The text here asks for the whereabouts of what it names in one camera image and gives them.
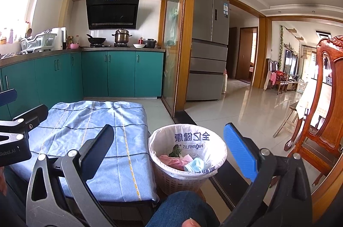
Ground black wok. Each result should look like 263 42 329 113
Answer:
86 33 107 45

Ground wood framed glass sliding door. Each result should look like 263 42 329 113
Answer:
158 0 199 117

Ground blue striped tablecloth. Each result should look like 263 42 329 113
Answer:
5 101 159 203

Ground teal base kitchen cabinets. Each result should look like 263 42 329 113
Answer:
0 51 164 120

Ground dining table with cream cloth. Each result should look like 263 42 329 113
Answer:
289 80 322 126

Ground carved wooden chair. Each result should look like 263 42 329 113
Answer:
284 35 343 187

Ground chairs with pink clothes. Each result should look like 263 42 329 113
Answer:
266 59 291 95

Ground white dish rack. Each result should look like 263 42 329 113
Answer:
21 30 57 53

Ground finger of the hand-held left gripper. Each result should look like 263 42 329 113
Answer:
13 105 49 134
0 89 18 107

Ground gas stove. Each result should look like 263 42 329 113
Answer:
90 43 132 48

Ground pink plastic bag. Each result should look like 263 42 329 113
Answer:
158 154 194 170

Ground television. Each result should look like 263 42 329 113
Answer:
284 50 298 75

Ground wooden stool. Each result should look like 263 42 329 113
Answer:
273 101 303 136

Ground silver refrigerator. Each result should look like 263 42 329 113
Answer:
186 0 230 101

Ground brown wooden door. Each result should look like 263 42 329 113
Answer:
236 27 258 84

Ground white kettle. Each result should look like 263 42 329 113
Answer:
51 27 67 51

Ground green garland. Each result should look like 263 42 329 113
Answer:
279 26 284 69

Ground white plastic wastebasket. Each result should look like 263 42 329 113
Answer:
148 124 228 197

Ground steel cooking pot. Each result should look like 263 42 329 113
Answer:
112 28 132 44

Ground person's leg in jeans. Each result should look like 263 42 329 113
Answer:
145 191 220 227

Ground light blue tissue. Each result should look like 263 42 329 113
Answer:
184 157 206 173

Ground black range hood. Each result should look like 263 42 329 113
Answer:
86 0 140 30

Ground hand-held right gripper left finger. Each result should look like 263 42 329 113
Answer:
25 124 117 227

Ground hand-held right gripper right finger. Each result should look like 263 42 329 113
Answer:
221 123 313 227

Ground person's right hand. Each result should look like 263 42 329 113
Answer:
182 218 201 227

